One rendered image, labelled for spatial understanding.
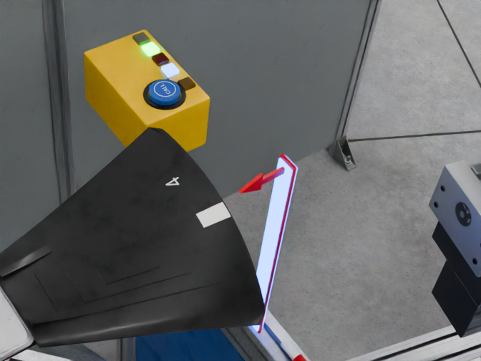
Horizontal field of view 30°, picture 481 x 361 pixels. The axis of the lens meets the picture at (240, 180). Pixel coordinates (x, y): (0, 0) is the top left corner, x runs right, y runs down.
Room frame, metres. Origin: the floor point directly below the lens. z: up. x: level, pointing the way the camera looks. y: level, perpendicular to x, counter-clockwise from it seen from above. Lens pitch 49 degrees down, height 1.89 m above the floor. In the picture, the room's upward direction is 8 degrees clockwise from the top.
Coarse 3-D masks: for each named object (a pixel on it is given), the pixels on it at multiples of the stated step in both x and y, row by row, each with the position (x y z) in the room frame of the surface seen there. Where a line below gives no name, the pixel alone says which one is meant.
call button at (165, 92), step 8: (160, 80) 0.84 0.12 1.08; (168, 80) 0.85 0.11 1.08; (152, 88) 0.83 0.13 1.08; (160, 88) 0.83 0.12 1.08; (168, 88) 0.83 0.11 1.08; (176, 88) 0.83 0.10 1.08; (152, 96) 0.82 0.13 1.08; (160, 96) 0.82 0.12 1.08; (168, 96) 0.82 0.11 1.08; (176, 96) 0.82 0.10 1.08; (160, 104) 0.81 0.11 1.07; (168, 104) 0.81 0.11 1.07
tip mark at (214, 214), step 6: (222, 204) 0.57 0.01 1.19; (210, 210) 0.56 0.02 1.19; (216, 210) 0.56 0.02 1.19; (222, 210) 0.56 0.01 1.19; (198, 216) 0.55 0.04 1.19; (204, 216) 0.55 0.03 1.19; (210, 216) 0.55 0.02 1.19; (216, 216) 0.55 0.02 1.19; (222, 216) 0.56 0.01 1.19; (228, 216) 0.56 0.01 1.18; (204, 222) 0.54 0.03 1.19; (210, 222) 0.55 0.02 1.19; (216, 222) 0.55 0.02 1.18
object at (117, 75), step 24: (96, 48) 0.90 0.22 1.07; (120, 48) 0.91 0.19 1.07; (96, 72) 0.86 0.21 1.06; (120, 72) 0.86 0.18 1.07; (144, 72) 0.87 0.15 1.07; (96, 96) 0.86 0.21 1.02; (120, 96) 0.82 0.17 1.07; (144, 96) 0.82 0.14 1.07; (192, 96) 0.83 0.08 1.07; (120, 120) 0.82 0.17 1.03; (144, 120) 0.78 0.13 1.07; (168, 120) 0.79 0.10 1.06; (192, 120) 0.82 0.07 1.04; (192, 144) 0.82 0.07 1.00
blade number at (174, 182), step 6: (174, 174) 0.59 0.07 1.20; (180, 174) 0.59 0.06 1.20; (162, 180) 0.58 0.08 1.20; (168, 180) 0.58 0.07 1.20; (174, 180) 0.58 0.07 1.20; (180, 180) 0.58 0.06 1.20; (186, 180) 0.58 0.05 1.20; (162, 186) 0.57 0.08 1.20; (168, 186) 0.57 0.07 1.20; (174, 186) 0.57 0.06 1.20; (180, 186) 0.58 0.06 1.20; (168, 192) 0.57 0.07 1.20; (174, 192) 0.57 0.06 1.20
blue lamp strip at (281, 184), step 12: (288, 168) 0.63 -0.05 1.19; (276, 180) 0.64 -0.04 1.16; (288, 180) 0.63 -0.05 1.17; (276, 192) 0.64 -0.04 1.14; (276, 204) 0.63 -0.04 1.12; (276, 216) 0.63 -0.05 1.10; (276, 228) 0.63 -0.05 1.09; (264, 240) 0.64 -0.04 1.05; (276, 240) 0.63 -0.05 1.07; (264, 252) 0.64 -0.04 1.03; (264, 264) 0.63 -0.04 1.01; (264, 276) 0.63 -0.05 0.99; (264, 288) 0.63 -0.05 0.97; (264, 300) 0.63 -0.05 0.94
